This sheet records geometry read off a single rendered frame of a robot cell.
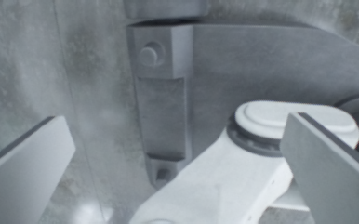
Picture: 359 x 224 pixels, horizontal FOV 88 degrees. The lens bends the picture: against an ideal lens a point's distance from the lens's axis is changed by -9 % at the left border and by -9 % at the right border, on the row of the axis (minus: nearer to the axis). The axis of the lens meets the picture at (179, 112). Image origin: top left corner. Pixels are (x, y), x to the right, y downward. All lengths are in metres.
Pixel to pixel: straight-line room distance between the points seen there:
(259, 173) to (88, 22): 0.66
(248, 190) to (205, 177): 0.06
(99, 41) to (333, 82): 0.67
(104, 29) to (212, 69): 0.40
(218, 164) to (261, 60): 0.25
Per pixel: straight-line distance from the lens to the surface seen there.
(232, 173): 0.31
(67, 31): 0.81
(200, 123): 0.53
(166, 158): 0.58
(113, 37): 0.71
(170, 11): 0.43
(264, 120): 0.35
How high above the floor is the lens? 0.61
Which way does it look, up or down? 58 degrees down
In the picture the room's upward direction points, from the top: 156 degrees counter-clockwise
